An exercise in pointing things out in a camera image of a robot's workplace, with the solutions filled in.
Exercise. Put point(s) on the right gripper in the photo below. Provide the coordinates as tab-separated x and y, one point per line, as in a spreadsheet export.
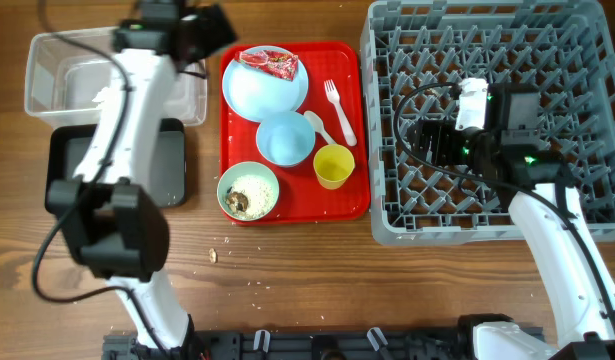
436	133

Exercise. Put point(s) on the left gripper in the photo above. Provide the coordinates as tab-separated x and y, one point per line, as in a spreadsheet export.
217	19

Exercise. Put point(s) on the light blue plate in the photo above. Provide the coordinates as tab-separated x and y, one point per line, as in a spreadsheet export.
254	94

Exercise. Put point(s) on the red snack wrapper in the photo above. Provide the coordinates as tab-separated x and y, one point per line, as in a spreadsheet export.
278	64

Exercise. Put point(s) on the yellow plastic cup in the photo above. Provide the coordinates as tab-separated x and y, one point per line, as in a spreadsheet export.
333	165

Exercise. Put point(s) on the white plastic fork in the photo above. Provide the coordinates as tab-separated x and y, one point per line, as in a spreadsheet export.
334	98

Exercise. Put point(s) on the white plastic spoon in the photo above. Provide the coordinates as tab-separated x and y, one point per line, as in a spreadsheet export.
318	126

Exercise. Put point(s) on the light blue bowl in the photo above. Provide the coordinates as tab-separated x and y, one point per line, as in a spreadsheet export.
285	139

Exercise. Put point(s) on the green bowl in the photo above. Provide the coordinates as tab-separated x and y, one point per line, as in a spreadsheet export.
240	169

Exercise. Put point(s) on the rice and food scraps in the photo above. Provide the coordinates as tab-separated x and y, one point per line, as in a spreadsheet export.
250	197

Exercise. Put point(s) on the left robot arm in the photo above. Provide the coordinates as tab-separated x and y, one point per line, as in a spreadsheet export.
111	225

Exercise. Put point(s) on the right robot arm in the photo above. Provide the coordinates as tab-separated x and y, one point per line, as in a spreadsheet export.
537	188

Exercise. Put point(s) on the grey dishwasher rack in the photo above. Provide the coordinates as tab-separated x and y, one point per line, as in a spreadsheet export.
412	50

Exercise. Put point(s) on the black waste tray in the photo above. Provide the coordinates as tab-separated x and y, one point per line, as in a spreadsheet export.
167	185

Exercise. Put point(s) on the clear plastic bin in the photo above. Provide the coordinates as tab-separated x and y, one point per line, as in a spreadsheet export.
61	81

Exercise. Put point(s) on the red serving tray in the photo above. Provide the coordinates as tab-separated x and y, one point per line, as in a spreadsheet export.
302	198

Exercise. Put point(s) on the food crumb on table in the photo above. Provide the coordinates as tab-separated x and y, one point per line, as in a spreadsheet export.
213	256

